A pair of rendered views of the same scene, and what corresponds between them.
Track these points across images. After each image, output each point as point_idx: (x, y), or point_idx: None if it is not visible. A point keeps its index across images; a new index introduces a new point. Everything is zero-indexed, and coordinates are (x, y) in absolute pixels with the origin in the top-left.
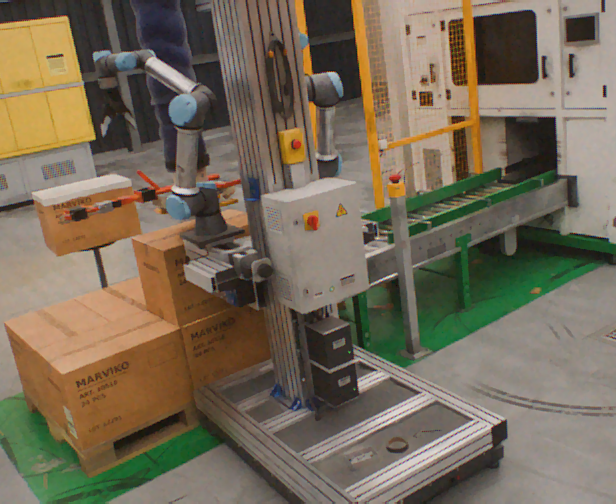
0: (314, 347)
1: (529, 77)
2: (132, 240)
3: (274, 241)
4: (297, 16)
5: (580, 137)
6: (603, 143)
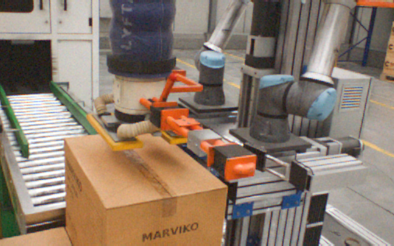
0: (311, 211)
1: (26, 8)
2: (113, 210)
3: (342, 120)
4: None
5: (70, 54)
6: (87, 57)
